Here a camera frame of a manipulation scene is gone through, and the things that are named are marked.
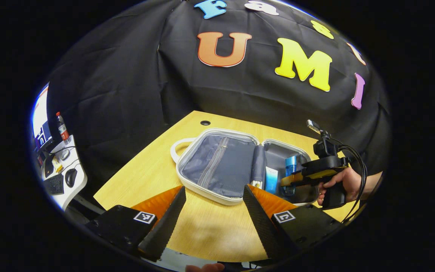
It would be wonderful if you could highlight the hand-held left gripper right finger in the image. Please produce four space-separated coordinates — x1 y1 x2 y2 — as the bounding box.
242 184 344 261

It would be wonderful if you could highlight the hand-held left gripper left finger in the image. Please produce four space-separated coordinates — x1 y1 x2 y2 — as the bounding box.
85 186 187 262

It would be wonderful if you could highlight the blue cap skincare bottle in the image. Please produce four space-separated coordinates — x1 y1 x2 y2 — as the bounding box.
284 155 298 196

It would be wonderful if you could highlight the light blue skincare tube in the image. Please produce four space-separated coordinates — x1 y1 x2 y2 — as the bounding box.
265 167 279 194

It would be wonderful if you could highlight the white suitcase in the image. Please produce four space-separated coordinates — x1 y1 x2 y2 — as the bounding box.
170 128 319 207

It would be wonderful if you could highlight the white side desk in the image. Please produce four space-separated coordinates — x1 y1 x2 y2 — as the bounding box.
32 134 88 211

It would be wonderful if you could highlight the black computer mouse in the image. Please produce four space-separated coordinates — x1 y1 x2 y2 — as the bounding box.
65 168 78 188

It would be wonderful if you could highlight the black keyboard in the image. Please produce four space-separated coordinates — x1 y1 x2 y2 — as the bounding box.
43 173 65 195

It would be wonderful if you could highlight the black backdrop cloth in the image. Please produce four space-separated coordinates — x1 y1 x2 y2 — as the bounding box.
46 0 392 197

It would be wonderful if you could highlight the red label drink bottle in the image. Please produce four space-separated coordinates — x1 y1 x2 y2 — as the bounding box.
56 111 71 144

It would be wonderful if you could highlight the computer monitor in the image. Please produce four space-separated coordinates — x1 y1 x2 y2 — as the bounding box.
32 84 51 148

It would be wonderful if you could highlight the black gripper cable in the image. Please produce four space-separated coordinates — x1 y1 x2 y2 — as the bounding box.
331 138 369 223

